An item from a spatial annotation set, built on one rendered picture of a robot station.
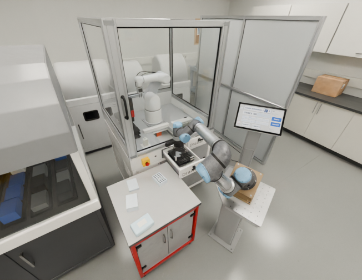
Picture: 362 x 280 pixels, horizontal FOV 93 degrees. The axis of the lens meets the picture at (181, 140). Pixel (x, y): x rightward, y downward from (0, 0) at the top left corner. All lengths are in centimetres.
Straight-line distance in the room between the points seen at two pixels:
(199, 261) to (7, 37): 443
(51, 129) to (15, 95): 21
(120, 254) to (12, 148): 150
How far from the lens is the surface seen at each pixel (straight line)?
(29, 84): 115
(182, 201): 151
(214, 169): 96
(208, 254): 217
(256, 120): 217
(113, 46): 125
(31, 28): 440
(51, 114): 107
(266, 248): 237
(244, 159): 254
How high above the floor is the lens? 200
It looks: 35 degrees down
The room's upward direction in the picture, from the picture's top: 2 degrees clockwise
